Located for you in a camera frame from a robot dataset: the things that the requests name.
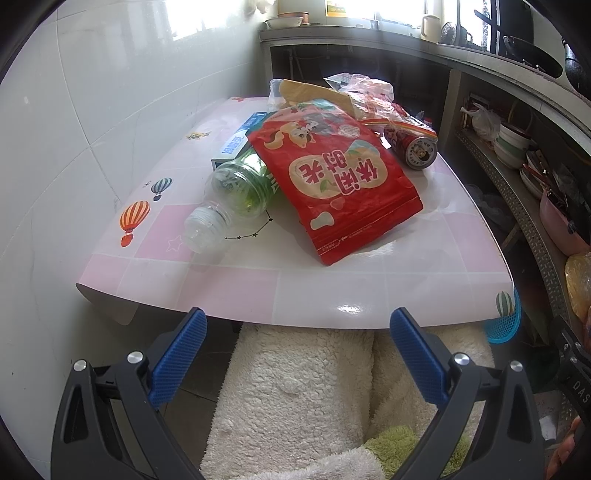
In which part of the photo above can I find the red drink can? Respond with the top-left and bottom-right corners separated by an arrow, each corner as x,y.
384,124 -> 438,170

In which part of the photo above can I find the red snack bag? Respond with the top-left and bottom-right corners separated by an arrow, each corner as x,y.
247,99 -> 423,265

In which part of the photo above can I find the green plastic bottle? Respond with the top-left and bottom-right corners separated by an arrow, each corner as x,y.
183,147 -> 279,254

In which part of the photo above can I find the blue toothpaste box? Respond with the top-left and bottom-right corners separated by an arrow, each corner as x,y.
211,112 -> 269,170

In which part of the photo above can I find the clear plastic food wrapper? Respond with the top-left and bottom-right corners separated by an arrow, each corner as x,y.
325,73 -> 438,139

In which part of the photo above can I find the brown paper bag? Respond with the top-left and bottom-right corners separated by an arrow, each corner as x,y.
280,79 -> 360,120

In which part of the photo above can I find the blue plastic trash basket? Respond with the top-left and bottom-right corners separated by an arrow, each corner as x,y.
484,290 -> 522,344

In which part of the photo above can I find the person's right hand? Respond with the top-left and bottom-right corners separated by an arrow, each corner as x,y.
545,416 -> 581,480

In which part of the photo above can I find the yellow plastic bag on shelf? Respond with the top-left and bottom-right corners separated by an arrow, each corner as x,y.
565,252 -> 591,323

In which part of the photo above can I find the pink pot on shelf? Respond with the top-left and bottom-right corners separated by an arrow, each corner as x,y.
540,190 -> 590,256

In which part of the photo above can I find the pink patterned table cover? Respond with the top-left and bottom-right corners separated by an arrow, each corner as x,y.
77,97 -> 517,329

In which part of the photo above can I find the stack of white bowls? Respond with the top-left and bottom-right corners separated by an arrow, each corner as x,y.
493,122 -> 531,170

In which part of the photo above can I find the white plastic bag on shelf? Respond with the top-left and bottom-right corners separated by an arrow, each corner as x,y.
461,103 -> 501,142

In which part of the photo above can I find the black wok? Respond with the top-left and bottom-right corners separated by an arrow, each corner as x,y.
503,35 -> 563,79

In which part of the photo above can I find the cream electric kettle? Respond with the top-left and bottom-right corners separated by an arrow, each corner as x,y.
421,14 -> 442,43

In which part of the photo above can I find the copper coloured pot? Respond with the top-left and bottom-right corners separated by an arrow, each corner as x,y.
279,11 -> 310,25

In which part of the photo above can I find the white bowl on counter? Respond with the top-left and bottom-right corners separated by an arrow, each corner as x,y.
266,16 -> 304,29

